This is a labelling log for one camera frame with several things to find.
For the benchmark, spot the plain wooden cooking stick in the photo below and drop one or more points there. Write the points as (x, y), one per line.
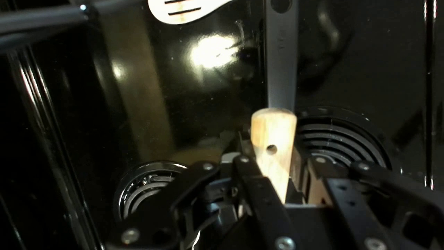
(272, 133)

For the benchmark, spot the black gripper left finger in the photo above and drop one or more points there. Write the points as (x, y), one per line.
(265, 208)

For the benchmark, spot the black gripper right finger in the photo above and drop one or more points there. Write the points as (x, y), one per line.
(351, 202)

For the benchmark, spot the slotted wooden spoon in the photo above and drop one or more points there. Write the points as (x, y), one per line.
(184, 11)

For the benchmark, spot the black electric stove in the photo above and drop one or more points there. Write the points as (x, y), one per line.
(369, 55)

